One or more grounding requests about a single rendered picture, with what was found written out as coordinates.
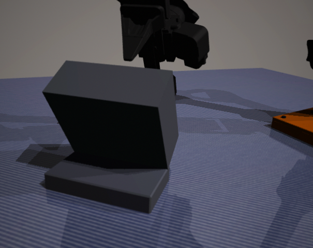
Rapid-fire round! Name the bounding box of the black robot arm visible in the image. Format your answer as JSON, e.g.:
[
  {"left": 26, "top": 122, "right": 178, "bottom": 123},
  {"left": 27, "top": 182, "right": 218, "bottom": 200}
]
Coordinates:
[{"left": 162, "top": 0, "right": 313, "bottom": 69}]

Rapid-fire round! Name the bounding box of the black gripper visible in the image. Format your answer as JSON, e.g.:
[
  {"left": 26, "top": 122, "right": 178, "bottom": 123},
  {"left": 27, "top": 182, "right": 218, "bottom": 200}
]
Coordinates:
[{"left": 120, "top": 0, "right": 181, "bottom": 69}]

